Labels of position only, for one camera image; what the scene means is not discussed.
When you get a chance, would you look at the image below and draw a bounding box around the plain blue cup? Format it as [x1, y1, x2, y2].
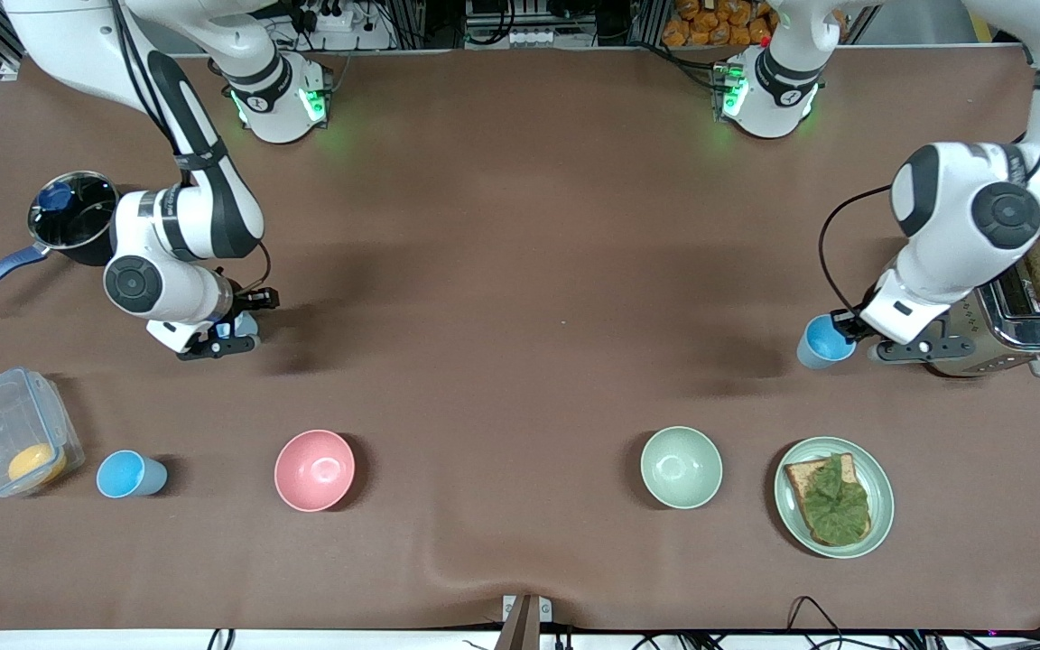
[796, 314, 858, 371]
[96, 450, 169, 499]

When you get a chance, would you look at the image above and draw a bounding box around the silver toaster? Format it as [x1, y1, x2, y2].
[922, 262, 1040, 378]

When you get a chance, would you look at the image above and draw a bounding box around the bread slice under lettuce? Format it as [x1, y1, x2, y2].
[784, 453, 873, 548]

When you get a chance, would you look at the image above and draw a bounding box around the glass lid with blue knob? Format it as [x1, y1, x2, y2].
[30, 172, 119, 249]

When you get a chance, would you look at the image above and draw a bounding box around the pale green plate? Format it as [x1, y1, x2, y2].
[774, 437, 895, 560]

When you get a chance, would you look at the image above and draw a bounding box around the green lettuce leaf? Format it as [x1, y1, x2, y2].
[795, 454, 871, 545]

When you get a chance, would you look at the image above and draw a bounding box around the pink bowl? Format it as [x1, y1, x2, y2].
[274, 429, 357, 513]

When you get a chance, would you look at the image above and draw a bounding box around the yellow round food piece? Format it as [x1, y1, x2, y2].
[7, 442, 68, 484]

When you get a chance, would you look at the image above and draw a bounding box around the pale green bowl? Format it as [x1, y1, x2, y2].
[640, 426, 724, 510]

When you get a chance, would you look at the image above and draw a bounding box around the brown table cover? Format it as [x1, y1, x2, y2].
[0, 50, 1040, 633]

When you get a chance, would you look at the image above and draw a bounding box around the white power strip with plugs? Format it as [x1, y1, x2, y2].
[290, 0, 367, 33]

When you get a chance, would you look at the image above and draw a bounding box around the bag of orange buns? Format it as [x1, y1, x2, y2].
[662, 0, 778, 48]

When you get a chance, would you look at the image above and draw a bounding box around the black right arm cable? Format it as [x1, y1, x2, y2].
[109, 0, 274, 295]

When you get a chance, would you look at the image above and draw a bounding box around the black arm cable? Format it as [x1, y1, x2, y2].
[109, 0, 274, 295]
[818, 185, 896, 315]

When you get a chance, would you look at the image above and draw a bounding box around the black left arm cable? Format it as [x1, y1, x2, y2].
[818, 185, 896, 315]

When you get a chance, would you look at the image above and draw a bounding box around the black saucepan with blue handle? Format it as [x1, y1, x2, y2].
[0, 170, 122, 311]

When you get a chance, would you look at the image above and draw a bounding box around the black looped cable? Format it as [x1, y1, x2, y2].
[786, 596, 846, 650]

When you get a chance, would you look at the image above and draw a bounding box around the metal clamp bracket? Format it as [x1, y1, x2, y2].
[502, 594, 553, 650]

